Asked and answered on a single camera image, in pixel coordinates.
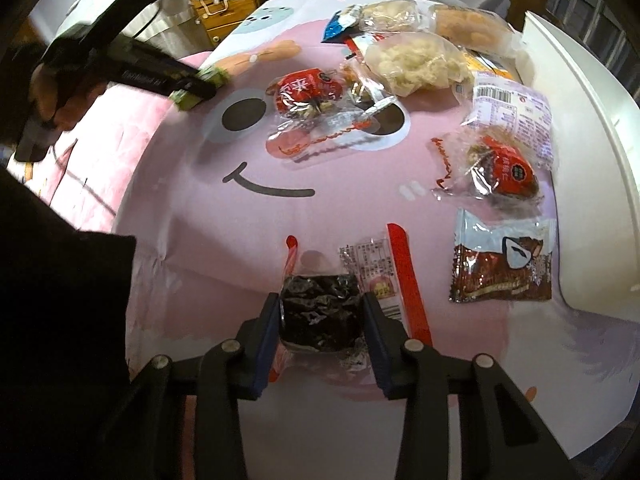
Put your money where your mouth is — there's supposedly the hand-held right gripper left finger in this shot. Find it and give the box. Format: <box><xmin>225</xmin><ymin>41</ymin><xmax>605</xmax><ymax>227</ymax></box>
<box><xmin>107</xmin><ymin>292</ymin><xmax>281</xmax><ymax>480</ymax></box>

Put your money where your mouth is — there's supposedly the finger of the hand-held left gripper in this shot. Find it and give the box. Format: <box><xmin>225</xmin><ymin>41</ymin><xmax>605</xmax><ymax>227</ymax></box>
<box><xmin>112</xmin><ymin>67</ymin><xmax>217</xmax><ymax>110</ymax></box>
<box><xmin>125</xmin><ymin>42</ymin><xmax>232</xmax><ymax>87</ymax></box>

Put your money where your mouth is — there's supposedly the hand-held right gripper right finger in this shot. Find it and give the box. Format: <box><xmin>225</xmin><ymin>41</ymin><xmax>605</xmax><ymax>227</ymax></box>
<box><xmin>361</xmin><ymin>291</ymin><xmax>571</xmax><ymax>480</ymax></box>

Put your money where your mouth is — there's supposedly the dark seaweed snack packet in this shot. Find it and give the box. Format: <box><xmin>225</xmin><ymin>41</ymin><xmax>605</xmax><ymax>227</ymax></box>
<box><xmin>270</xmin><ymin>222</ymin><xmax>433</xmax><ymax>386</ymax></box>

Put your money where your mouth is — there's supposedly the red label rice cracker packet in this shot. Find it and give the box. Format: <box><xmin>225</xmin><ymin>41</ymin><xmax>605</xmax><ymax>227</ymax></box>
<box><xmin>430</xmin><ymin>127</ymin><xmax>543</xmax><ymax>208</ymax></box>
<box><xmin>265</xmin><ymin>60</ymin><xmax>401</xmax><ymax>162</ymax></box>

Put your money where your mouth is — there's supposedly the brown chocolate snack packet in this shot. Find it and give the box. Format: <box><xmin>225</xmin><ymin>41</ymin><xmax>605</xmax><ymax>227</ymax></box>
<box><xmin>448</xmin><ymin>208</ymin><xmax>557</xmax><ymax>304</ymax></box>

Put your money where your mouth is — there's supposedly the blue silver snack packet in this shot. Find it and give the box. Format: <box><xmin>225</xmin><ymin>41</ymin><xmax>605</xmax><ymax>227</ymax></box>
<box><xmin>320</xmin><ymin>7</ymin><xmax>364</xmax><ymax>44</ymax></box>

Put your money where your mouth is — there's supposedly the red white cookie packet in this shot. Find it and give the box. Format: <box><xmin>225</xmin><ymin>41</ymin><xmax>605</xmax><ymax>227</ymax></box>
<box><xmin>345</xmin><ymin>32</ymin><xmax>382</xmax><ymax>59</ymax></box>

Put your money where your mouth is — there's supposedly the small pale puffed snack packet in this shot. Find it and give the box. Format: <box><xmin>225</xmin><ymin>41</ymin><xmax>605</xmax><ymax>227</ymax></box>
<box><xmin>357</xmin><ymin>0</ymin><xmax>426</xmax><ymax>34</ymax></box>

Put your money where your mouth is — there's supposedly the large pale puffed snack packet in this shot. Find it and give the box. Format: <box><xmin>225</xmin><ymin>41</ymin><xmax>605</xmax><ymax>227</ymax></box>
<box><xmin>362</xmin><ymin>32</ymin><xmax>474</xmax><ymax>99</ymax></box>

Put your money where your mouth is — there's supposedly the white barcode snack packet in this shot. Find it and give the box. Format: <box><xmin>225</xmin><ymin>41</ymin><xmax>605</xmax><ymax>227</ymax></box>
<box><xmin>460</xmin><ymin>72</ymin><xmax>556</xmax><ymax>171</ymax></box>

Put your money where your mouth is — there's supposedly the white plastic bin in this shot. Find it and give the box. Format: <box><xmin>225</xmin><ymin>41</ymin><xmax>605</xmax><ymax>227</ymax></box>
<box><xmin>520</xmin><ymin>10</ymin><xmax>640</xmax><ymax>319</ymax></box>

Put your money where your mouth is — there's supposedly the brown bread clear packet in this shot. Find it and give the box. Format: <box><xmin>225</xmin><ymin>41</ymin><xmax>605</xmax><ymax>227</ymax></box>
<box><xmin>430</xmin><ymin>4</ymin><xmax>521</xmax><ymax>57</ymax></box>

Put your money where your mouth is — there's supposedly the orange snack packet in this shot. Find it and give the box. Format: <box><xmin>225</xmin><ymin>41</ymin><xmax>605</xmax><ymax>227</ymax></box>
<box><xmin>462</xmin><ymin>50</ymin><xmax>516</xmax><ymax>82</ymax></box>

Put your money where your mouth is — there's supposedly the person's left forearm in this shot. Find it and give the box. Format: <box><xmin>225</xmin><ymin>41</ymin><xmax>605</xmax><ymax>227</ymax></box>
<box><xmin>0</xmin><ymin>167</ymin><xmax>138</xmax><ymax>480</ymax></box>

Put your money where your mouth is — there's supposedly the person's left hand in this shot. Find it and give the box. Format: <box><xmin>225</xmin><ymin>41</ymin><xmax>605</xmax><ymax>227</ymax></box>
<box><xmin>27</xmin><ymin>62</ymin><xmax>108</xmax><ymax>133</ymax></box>

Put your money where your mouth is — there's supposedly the pink printed tablecloth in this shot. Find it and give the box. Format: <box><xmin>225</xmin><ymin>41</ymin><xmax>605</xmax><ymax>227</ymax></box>
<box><xmin>115</xmin><ymin>0</ymin><xmax>568</xmax><ymax>461</ymax></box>

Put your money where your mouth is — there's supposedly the metal window railing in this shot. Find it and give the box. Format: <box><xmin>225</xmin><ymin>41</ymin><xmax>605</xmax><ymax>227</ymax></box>
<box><xmin>540</xmin><ymin>0</ymin><xmax>640</xmax><ymax>126</ymax></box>

